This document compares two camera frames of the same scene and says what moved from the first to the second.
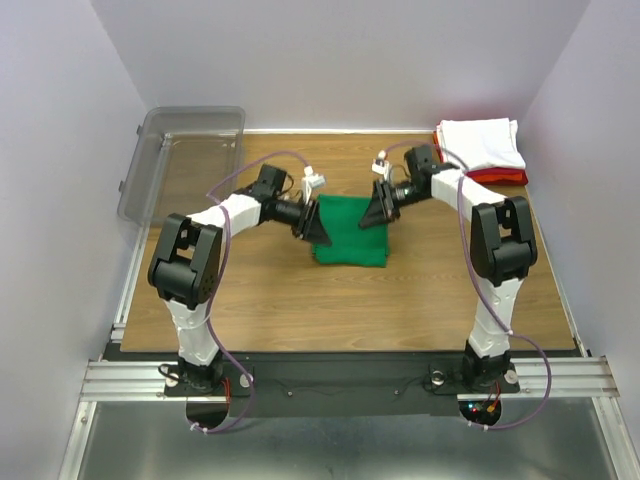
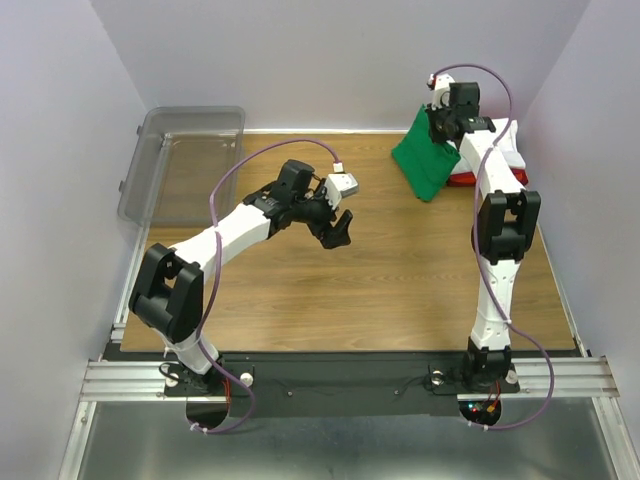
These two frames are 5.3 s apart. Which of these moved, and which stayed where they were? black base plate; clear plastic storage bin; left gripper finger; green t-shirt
Moved: green t-shirt; left gripper finger
Stayed: clear plastic storage bin; black base plate
